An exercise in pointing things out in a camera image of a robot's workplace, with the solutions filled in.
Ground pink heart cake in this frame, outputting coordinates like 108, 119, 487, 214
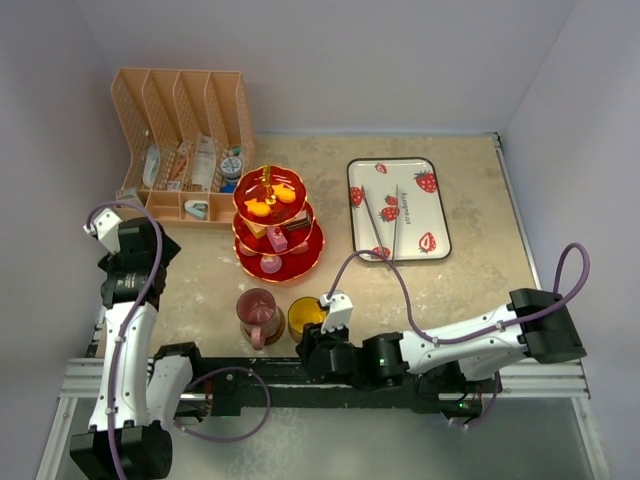
290, 241, 309, 255

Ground peach desk file organizer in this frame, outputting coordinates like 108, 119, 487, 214
111, 68, 256, 231

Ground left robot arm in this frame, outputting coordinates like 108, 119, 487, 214
70, 209, 206, 479

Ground chocolate cake slice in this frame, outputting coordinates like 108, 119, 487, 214
283, 210, 313, 232

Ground pink striped cake slice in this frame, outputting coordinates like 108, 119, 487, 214
267, 226, 288, 253

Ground yellow mug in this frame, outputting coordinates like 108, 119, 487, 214
287, 296, 327, 343

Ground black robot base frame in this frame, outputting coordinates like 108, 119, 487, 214
164, 357, 504, 419

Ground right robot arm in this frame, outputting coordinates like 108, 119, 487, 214
296, 288, 586, 391

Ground red three-tier cake stand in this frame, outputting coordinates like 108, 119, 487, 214
232, 165, 325, 283

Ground metal serving tongs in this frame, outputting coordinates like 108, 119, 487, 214
360, 184, 400, 265

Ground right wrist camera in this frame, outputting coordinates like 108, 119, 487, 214
318, 290, 353, 334

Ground white blue tube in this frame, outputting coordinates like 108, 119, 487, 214
142, 144, 160, 189

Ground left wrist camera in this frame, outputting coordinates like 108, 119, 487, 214
83, 208, 123, 254

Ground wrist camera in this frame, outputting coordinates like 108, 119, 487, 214
318, 290, 353, 334
83, 208, 123, 254

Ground orange fish pastry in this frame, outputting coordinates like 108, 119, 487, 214
244, 198, 271, 218
273, 183, 296, 204

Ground brown round coaster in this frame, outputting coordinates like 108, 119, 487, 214
240, 307, 286, 350

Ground small carton box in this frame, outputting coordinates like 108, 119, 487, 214
116, 187, 145, 207

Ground white strawberry enamel tray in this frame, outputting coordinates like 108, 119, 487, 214
347, 157, 452, 262

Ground pink mug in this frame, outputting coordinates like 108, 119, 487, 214
236, 288, 277, 324

